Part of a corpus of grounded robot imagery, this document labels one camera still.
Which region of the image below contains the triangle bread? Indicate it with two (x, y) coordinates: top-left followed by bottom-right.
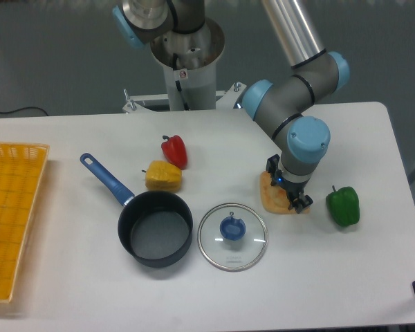
(259, 171), (297, 214)

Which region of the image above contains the yellow woven basket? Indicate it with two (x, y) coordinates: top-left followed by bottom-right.
(0, 142), (50, 303)

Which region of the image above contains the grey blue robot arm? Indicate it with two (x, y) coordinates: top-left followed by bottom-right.
(112, 1), (350, 213)

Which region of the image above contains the glass lid blue knob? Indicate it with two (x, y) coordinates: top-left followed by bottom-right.
(197, 203), (268, 272)

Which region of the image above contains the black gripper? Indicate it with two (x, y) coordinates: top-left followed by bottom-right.
(266, 154), (313, 213)

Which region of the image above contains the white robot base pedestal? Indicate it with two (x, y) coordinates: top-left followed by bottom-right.
(122, 17), (248, 113)

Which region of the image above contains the red bell pepper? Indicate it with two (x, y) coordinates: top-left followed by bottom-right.
(161, 135), (188, 169)

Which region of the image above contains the green bell pepper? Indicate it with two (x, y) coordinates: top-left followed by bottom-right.
(326, 185), (360, 228)

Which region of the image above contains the yellow bell pepper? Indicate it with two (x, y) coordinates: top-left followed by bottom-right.
(142, 160), (183, 192)

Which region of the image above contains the dark pot blue handle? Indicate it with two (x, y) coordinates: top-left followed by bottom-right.
(80, 153), (193, 268)

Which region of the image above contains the black cable on floor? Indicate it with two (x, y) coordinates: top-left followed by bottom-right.
(0, 106), (50, 117)

